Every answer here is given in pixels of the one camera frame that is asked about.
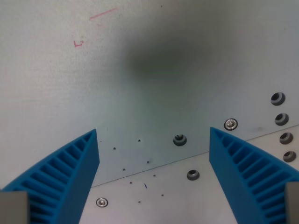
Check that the silver screw with washer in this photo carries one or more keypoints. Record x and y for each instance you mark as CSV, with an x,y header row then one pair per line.
x,y
231,123
101,202

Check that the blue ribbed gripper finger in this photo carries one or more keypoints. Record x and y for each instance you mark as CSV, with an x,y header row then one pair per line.
x,y
238,172
70,177

